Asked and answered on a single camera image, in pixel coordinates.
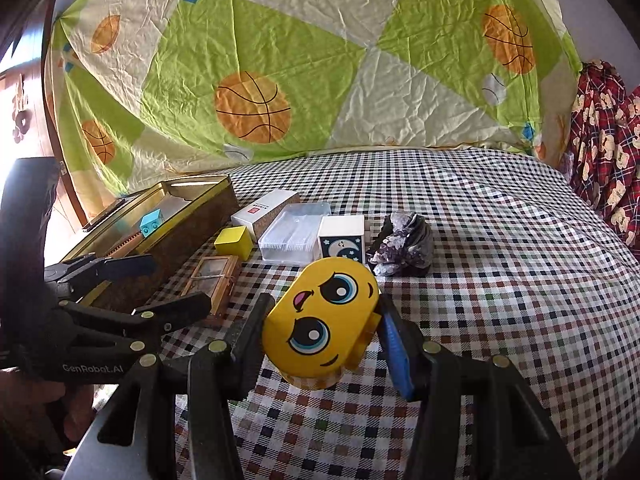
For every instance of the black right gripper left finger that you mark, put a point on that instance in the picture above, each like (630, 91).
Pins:
(224, 370)

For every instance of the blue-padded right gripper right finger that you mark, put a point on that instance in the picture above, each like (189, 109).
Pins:
(426, 373)

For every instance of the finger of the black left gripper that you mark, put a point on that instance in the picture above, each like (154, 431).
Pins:
(72, 279)
(141, 330)

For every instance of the yellow cartoon face toy block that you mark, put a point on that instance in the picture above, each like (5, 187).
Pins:
(321, 327)

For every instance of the yellow cube block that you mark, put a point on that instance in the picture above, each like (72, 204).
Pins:
(234, 241)

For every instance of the purple black crystal rock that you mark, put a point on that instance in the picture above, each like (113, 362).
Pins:
(403, 247)

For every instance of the white box with red logo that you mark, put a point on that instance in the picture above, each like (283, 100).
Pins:
(258, 216)

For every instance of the left hand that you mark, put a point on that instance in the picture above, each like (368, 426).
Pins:
(25, 423)

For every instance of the small blue cube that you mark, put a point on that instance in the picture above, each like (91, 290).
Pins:
(150, 222)

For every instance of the small wooden framed box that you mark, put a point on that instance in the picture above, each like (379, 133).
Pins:
(216, 277)

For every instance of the gold metal tin box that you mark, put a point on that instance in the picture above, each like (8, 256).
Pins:
(193, 208)

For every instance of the clear plastic case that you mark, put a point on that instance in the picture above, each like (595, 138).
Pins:
(292, 237)

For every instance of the white box with moon print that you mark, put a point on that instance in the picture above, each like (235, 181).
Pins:
(343, 237)

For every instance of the green basketball print sheet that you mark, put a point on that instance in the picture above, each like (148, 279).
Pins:
(145, 90)

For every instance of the red plaid bear fabric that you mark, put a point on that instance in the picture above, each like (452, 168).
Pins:
(603, 147)

